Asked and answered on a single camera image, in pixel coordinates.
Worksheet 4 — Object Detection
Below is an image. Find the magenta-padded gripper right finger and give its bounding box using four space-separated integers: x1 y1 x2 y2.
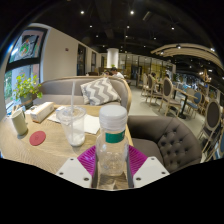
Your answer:
125 144 171 189

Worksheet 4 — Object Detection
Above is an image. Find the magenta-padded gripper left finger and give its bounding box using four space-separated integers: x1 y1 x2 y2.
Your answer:
55 144 99 189

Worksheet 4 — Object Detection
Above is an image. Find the clear plastic water bottle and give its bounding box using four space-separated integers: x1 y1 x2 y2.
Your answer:
94 104 130 177

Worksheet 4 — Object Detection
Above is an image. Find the clear plastic cup with straw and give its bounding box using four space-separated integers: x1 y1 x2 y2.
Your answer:
55 80 88 148

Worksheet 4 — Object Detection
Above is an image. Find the printed paper leaflet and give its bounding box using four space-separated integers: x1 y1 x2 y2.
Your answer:
48 111 101 135

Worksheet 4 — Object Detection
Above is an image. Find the grey tufted armchair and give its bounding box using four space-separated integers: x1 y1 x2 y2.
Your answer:
127 114 203 174

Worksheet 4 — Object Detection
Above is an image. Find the flat round red coaster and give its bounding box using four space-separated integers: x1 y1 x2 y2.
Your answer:
28 130 47 147

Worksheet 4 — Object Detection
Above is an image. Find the white and orange box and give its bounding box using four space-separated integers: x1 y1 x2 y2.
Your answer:
30 101 55 124

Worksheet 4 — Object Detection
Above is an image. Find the grey zigzag pillow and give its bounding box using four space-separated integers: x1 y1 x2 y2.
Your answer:
79 77 122 106

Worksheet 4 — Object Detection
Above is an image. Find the group of dining chairs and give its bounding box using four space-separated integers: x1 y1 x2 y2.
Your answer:
141 71 224 161

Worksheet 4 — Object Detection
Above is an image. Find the grey upholstered sofa bench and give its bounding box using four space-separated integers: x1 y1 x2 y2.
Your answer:
33 75 133 113

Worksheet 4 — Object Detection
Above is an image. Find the pale green ceramic mug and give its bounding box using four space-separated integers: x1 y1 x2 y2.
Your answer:
10 107 29 137

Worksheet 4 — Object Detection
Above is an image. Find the person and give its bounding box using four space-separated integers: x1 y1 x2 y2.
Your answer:
109 66 125 80

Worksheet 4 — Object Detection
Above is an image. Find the green potted plant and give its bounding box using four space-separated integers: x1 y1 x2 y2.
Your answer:
12 73 44 108

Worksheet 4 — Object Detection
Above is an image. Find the white round column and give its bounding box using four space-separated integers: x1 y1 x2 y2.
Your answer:
106 47 120 69

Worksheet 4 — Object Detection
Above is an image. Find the round colourful window sticker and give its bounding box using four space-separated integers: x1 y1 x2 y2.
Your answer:
18 39 34 58

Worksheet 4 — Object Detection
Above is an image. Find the group of ceiling lights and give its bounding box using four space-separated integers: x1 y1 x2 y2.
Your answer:
78 9 218 51

